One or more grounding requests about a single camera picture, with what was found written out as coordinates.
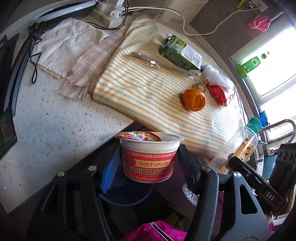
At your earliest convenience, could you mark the magenta fabric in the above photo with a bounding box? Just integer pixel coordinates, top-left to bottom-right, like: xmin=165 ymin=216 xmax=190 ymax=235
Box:
xmin=120 ymin=220 xmax=187 ymax=241

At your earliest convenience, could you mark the black ring light stand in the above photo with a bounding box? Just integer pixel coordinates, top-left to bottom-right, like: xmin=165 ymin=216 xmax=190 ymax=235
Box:
xmin=3 ymin=21 xmax=49 ymax=116

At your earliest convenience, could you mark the green dish soap bottle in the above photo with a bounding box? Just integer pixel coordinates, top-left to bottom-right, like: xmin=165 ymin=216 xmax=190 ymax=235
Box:
xmin=236 ymin=51 xmax=270 ymax=78

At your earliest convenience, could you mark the clear plastic bottle teal cap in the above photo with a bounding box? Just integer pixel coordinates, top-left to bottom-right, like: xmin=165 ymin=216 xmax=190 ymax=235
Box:
xmin=181 ymin=117 xmax=263 ymax=207

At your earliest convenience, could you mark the red white yogurt cup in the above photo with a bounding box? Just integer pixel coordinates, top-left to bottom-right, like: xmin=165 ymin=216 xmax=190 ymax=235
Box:
xmin=115 ymin=131 xmax=184 ymax=183

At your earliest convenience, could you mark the red snack packaging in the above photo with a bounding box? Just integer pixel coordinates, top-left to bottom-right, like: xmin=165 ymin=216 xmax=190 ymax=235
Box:
xmin=206 ymin=81 xmax=235 ymax=106

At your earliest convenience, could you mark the crumpled white plastic bag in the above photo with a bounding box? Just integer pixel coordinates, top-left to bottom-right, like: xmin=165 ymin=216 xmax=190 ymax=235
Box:
xmin=202 ymin=64 xmax=234 ymax=89

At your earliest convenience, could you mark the chrome kitchen faucet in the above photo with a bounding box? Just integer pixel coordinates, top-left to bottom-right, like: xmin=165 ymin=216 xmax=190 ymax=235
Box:
xmin=259 ymin=119 xmax=295 ymax=143

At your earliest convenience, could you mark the striped yellow green towel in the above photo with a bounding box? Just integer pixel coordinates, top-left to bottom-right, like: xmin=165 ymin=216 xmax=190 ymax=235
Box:
xmin=92 ymin=16 xmax=247 ymax=157

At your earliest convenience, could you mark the pink rag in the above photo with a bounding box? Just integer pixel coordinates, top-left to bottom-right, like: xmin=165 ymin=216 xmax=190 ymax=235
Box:
xmin=247 ymin=15 xmax=271 ymax=32

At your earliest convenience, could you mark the pink checked fringed cloth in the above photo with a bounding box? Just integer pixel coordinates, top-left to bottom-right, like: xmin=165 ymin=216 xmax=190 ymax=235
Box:
xmin=57 ymin=26 xmax=127 ymax=100

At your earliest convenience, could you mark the green white milk carton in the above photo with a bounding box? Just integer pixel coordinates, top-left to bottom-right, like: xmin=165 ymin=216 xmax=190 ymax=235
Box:
xmin=159 ymin=35 xmax=202 ymax=71

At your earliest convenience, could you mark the blue sponge on sill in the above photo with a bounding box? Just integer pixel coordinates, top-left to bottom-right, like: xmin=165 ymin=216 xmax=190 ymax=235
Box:
xmin=259 ymin=111 xmax=269 ymax=127

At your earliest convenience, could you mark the white ring light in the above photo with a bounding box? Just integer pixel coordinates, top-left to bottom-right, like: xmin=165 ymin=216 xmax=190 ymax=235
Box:
xmin=29 ymin=1 xmax=97 ymax=27

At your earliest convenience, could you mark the orange peel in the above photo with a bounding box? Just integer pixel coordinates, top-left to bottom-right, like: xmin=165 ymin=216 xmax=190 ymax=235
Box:
xmin=180 ymin=87 xmax=206 ymax=112

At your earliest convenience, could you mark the clear plastic spoon wrapper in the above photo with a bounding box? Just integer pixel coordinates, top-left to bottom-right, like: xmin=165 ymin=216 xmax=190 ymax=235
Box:
xmin=130 ymin=52 xmax=195 ymax=79

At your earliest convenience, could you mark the white cable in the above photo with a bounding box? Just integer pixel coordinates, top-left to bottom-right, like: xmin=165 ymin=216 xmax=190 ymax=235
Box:
xmin=125 ymin=0 xmax=260 ymax=37

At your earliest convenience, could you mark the blue plastic trash basket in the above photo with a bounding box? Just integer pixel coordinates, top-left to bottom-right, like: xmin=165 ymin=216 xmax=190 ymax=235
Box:
xmin=99 ymin=160 xmax=152 ymax=207

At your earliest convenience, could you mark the white power strip with chargers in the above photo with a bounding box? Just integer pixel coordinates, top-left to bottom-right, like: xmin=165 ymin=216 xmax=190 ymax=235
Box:
xmin=90 ymin=0 xmax=129 ymax=30

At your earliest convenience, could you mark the white cloth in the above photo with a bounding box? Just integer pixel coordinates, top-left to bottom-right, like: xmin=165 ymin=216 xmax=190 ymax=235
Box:
xmin=33 ymin=18 xmax=110 ymax=78

